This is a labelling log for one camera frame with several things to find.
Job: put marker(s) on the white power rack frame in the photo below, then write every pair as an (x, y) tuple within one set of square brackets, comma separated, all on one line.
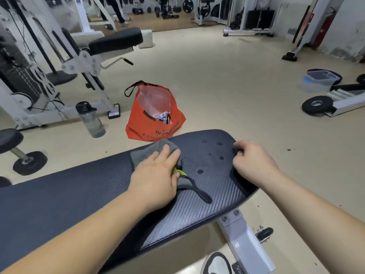
[(350, 104)]

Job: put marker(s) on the red fire extinguisher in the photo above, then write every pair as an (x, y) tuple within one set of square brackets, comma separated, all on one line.
[(323, 31)]

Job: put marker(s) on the clear water bottle black lid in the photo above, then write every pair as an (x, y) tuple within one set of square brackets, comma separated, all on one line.
[(94, 125)]

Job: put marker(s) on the person's left hand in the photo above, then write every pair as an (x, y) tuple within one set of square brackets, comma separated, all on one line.
[(154, 179)]

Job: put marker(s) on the grey microfibre cloth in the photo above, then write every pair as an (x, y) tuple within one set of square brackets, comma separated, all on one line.
[(148, 151)]

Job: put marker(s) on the clear plastic box blue clips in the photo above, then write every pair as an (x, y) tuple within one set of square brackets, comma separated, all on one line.
[(313, 85)]

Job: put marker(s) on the person's left forearm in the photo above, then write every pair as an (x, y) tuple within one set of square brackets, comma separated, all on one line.
[(85, 234)]

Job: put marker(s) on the black white sneaker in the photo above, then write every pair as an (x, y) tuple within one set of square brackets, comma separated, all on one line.
[(206, 262)]

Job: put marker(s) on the person's right hand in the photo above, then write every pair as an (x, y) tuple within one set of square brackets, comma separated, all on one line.
[(256, 165)]

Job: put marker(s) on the black machine seat pad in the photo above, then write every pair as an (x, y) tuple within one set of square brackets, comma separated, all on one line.
[(117, 39)]

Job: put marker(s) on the white plate storage rack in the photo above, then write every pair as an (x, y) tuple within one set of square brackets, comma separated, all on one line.
[(259, 18)]

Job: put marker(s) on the white box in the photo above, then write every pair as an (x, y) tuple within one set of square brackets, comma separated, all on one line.
[(145, 39)]

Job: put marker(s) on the black round machine base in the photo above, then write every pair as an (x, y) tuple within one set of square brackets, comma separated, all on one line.
[(61, 77)]

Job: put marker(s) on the red shopping bag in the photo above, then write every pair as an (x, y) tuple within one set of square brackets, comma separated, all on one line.
[(137, 128)]

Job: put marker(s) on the person's right forearm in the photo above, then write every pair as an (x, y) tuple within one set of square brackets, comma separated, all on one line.
[(319, 219)]

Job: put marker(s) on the dark blue padded bench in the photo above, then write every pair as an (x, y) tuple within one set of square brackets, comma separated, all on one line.
[(85, 191)]

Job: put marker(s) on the white machine leg black foot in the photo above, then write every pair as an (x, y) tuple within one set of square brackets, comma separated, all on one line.
[(289, 57)]

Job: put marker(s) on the row of black dumbbells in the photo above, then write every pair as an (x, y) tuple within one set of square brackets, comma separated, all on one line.
[(138, 11)]

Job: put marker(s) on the clear plastic bag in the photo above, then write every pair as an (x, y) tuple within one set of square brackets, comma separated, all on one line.
[(154, 99)]

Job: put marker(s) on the black weight plate on rack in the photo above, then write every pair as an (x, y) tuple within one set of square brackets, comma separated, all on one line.
[(188, 5)]

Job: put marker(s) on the white machine with black pads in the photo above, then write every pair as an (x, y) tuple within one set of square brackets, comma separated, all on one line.
[(204, 11)]

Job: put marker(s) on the black weight plate chrome hub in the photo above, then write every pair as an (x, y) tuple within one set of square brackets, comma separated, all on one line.
[(308, 106)]

